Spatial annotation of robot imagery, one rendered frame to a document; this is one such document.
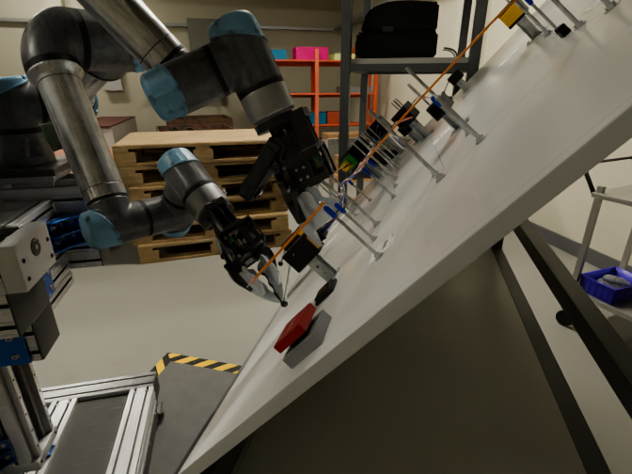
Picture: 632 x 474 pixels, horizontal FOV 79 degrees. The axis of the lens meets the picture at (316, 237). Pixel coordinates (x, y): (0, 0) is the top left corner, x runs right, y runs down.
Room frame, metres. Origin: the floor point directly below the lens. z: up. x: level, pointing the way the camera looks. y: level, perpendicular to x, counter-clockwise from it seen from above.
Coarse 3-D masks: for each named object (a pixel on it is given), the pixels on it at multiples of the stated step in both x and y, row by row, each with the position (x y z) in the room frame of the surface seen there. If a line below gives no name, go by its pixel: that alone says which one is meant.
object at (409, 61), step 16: (352, 0) 1.57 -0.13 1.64; (368, 0) 2.09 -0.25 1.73; (464, 0) 2.00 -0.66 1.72; (480, 0) 1.45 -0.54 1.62; (352, 16) 1.58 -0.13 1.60; (464, 16) 1.99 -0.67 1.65; (480, 16) 1.45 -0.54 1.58; (464, 32) 1.98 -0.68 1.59; (480, 32) 1.45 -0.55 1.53; (464, 48) 1.98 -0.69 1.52; (480, 48) 1.45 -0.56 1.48; (352, 64) 1.56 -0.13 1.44; (368, 64) 1.54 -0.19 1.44; (384, 64) 1.53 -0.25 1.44; (400, 64) 1.52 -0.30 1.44; (416, 64) 1.50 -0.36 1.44; (432, 64) 1.49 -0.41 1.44; (448, 64) 1.48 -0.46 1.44; (464, 64) 1.46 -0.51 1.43; (368, 80) 2.11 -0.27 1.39; (368, 176) 1.54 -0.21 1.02
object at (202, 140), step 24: (120, 144) 2.92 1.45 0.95; (144, 144) 2.92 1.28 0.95; (168, 144) 2.96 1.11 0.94; (192, 144) 3.00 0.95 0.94; (216, 144) 3.05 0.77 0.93; (240, 144) 3.10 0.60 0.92; (264, 144) 3.53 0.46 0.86; (120, 168) 2.85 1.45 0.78; (144, 168) 2.90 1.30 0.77; (216, 168) 3.06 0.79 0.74; (240, 168) 3.49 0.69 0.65; (144, 192) 2.90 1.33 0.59; (264, 192) 3.23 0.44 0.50; (240, 216) 3.11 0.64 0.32; (264, 216) 3.15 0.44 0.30; (288, 216) 3.21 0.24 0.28; (144, 240) 2.87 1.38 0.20; (168, 240) 2.93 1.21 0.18; (192, 240) 2.97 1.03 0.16
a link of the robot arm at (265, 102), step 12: (276, 84) 0.61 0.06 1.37; (252, 96) 0.60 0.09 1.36; (264, 96) 0.59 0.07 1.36; (276, 96) 0.60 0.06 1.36; (288, 96) 0.61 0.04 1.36; (252, 108) 0.60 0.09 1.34; (264, 108) 0.59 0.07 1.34; (276, 108) 0.59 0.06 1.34; (288, 108) 0.61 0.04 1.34; (252, 120) 0.60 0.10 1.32; (264, 120) 0.60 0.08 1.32
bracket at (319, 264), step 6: (318, 258) 0.61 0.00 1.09; (312, 264) 0.59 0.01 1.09; (318, 264) 0.59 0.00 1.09; (324, 264) 0.61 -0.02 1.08; (318, 270) 0.59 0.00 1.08; (324, 270) 0.59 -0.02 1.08; (330, 270) 0.59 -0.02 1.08; (336, 270) 0.60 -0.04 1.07; (324, 276) 0.59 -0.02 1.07; (330, 276) 0.58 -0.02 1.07; (336, 276) 0.58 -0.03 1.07
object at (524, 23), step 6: (504, 12) 0.89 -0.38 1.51; (498, 18) 0.90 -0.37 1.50; (522, 18) 0.90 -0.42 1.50; (528, 18) 0.90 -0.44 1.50; (516, 24) 0.90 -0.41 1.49; (522, 24) 0.91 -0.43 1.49; (528, 24) 0.91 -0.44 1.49; (534, 24) 0.90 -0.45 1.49; (546, 24) 0.90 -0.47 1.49; (522, 30) 0.90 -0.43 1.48; (528, 30) 0.91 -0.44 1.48; (534, 30) 0.90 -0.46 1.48; (540, 30) 0.89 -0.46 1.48; (528, 36) 0.90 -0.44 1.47; (534, 36) 0.91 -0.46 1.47; (528, 42) 0.90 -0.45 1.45
